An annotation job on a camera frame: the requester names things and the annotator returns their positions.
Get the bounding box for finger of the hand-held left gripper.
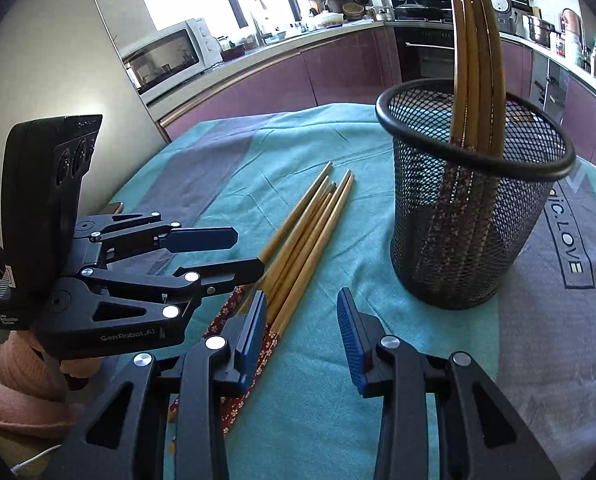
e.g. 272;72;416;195
74;211;239;264
78;257;266;323

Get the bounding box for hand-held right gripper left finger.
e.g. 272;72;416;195
40;290;269;480

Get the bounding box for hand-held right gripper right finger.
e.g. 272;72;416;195
336;287;561;480

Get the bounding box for brown wooden chopstick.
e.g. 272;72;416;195
470;0;507;306
425;0;468;301
263;183;339;326
255;182;333;316
443;0;480;301
205;161;334;341
458;0;494;306
218;170;354;436
248;190;329;306

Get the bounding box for black mesh utensil holder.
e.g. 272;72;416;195
375;80;576;311

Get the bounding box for person's left forearm pink sleeve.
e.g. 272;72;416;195
0;332;76;441

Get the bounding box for person's left hand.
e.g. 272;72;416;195
59;357;101;378

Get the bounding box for teal and grey tablecloth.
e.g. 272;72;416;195
100;102;596;480

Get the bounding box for white microwave oven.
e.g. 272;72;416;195
120;17;224;106

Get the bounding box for purple base cabinets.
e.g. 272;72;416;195
158;25;596;181

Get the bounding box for steel kitchen faucet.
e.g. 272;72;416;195
250;0;274;46

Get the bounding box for black built-in oven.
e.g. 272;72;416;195
393;25;461;83

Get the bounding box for black lidded cooking pot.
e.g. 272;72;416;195
395;1;431;18

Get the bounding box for stainless steel stockpot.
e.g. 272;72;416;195
525;14;554;46

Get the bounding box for white rice cooker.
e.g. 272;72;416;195
488;0;521;36

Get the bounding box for pink kitchen appliance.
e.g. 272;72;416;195
560;7;581;56

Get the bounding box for white cable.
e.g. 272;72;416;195
10;442;64;473

